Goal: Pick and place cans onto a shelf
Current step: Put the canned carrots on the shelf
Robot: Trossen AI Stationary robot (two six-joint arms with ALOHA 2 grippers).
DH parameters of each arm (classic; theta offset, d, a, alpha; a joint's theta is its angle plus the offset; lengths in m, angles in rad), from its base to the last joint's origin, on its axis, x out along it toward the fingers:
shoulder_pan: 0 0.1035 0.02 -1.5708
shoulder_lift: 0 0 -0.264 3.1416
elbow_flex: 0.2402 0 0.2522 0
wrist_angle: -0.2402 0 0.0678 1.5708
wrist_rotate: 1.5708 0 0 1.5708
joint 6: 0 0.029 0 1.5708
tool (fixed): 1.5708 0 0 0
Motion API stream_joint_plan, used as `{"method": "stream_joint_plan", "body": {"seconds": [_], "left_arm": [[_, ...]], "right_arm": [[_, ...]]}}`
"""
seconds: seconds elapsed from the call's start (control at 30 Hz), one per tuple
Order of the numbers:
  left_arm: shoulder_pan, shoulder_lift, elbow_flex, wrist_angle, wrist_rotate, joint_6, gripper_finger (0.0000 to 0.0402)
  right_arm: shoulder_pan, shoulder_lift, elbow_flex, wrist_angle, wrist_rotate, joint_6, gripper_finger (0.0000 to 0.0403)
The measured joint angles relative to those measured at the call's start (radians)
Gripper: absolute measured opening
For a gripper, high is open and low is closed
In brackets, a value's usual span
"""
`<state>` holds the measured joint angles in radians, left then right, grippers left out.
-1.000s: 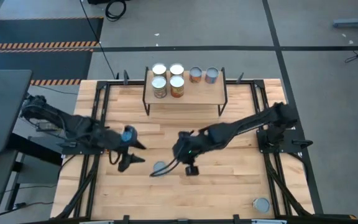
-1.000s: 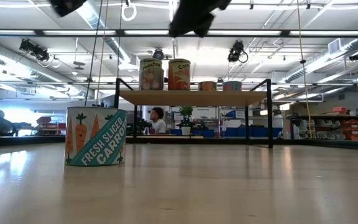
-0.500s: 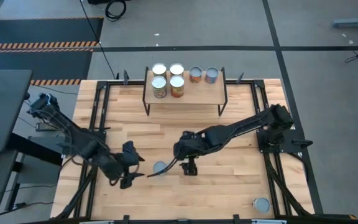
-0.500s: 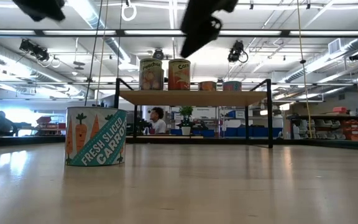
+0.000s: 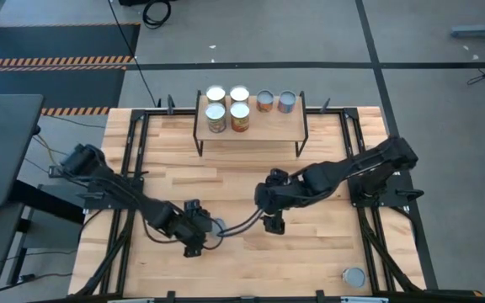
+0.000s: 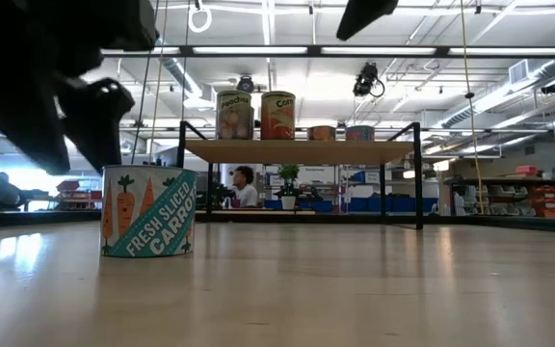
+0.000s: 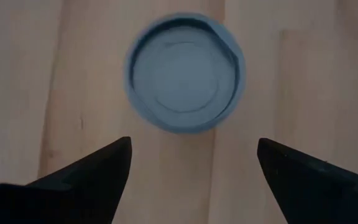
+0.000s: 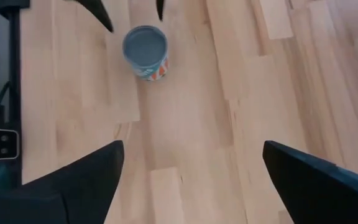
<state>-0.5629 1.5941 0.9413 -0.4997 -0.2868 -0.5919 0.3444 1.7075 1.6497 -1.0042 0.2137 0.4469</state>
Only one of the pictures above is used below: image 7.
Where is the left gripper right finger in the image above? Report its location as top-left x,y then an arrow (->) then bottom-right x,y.
257,137 -> 358,224

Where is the fresh sliced carrots can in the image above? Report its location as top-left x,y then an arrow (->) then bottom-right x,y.
123,12 -> 247,135

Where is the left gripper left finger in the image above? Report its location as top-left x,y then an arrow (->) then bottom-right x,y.
0,136 -> 133,224

